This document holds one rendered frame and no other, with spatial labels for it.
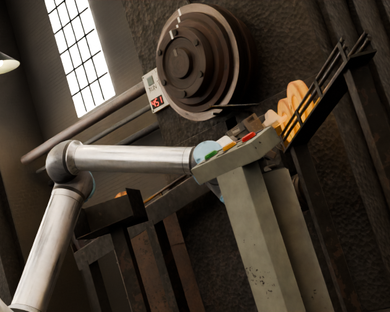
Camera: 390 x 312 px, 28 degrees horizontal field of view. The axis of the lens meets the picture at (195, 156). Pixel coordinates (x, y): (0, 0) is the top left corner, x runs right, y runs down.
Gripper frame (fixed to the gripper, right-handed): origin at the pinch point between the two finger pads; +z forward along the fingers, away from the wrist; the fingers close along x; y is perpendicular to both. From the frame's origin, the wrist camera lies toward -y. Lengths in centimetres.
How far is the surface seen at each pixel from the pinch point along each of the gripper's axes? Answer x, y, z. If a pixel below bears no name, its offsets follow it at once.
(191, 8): 43, 60, 10
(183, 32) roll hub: 38, 53, 0
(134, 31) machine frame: 94, 79, -2
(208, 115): 50, 22, -8
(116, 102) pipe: 913, 224, 109
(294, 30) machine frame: 24.9, 27.5, 32.0
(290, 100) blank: -11.7, 3.2, 1.1
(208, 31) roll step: 34, 47, 7
